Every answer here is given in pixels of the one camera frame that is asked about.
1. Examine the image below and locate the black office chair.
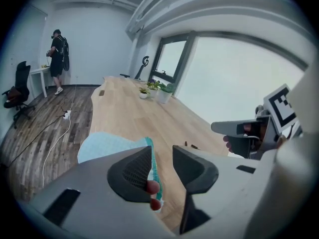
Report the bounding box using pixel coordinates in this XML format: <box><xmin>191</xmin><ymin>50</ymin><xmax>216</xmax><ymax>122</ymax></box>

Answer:
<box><xmin>1</xmin><ymin>61</ymin><xmax>36</xmax><ymax>129</ymax></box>

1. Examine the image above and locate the person's right hand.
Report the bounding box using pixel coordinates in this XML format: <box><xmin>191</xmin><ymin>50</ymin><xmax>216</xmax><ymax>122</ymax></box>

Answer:
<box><xmin>222</xmin><ymin>134</ymin><xmax>232</xmax><ymax>152</ymax></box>

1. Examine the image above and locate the long black cable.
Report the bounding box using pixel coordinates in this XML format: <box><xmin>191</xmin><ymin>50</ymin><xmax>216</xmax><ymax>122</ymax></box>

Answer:
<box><xmin>9</xmin><ymin>113</ymin><xmax>67</xmax><ymax>167</ymax></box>

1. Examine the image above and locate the green leafy potted plant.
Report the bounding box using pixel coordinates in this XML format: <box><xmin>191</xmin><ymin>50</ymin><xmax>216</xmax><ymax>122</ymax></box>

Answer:
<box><xmin>158</xmin><ymin>82</ymin><xmax>175</xmax><ymax>105</ymax></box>

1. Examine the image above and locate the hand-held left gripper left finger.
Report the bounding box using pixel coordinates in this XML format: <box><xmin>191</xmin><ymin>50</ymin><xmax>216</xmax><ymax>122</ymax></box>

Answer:
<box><xmin>28</xmin><ymin>145</ymin><xmax>176</xmax><ymax>239</ymax></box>

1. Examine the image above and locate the person's left hand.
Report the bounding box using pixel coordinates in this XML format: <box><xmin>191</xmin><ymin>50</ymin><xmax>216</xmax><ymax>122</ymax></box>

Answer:
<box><xmin>146</xmin><ymin>179</ymin><xmax>163</xmax><ymax>211</ymax></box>

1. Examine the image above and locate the light blue drawstring pouch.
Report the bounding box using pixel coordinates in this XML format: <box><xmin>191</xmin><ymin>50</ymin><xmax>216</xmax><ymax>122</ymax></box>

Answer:
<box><xmin>77</xmin><ymin>130</ymin><xmax>165</xmax><ymax>213</ymax></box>

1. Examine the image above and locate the purple flower potted plant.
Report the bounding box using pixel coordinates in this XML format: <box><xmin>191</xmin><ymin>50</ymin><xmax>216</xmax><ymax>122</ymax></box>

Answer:
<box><xmin>145</xmin><ymin>79</ymin><xmax>160</xmax><ymax>98</ymax></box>

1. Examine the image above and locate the dark window frame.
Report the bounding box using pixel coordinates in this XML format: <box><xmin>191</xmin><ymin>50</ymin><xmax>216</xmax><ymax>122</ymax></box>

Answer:
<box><xmin>149</xmin><ymin>30</ymin><xmax>310</xmax><ymax>97</ymax></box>

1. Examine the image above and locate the black chair with headrest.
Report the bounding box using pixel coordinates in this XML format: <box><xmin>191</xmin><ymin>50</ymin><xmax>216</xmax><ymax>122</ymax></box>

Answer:
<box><xmin>120</xmin><ymin>55</ymin><xmax>151</xmax><ymax>81</ymax></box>

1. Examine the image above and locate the small variegated potted plant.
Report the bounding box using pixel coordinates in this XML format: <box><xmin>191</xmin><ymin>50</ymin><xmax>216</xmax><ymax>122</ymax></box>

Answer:
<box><xmin>138</xmin><ymin>86</ymin><xmax>151</xmax><ymax>100</ymax></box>

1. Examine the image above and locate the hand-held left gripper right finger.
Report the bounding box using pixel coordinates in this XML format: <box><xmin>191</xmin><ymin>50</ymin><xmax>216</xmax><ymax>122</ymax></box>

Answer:
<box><xmin>172</xmin><ymin>145</ymin><xmax>264</xmax><ymax>236</ymax></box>

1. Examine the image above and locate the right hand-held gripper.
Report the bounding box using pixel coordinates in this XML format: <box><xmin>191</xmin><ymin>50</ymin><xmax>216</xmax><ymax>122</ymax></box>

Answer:
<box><xmin>211</xmin><ymin>83</ymin><xmax>304</xmax><ymax>159</ymax></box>

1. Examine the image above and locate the small white table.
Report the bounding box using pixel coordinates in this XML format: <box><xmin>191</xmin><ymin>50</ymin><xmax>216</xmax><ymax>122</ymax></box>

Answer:
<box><xmin>29</xmin><ymin>66</ymin><xmax>52</xmax><ymax>99</ymax></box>

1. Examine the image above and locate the thick white cable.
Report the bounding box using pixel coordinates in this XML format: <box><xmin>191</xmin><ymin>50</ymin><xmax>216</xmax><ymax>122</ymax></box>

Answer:
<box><xmin>41</xmin><ymin>117</ymin><xmax>72</xmax><ymax>189</ymax></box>

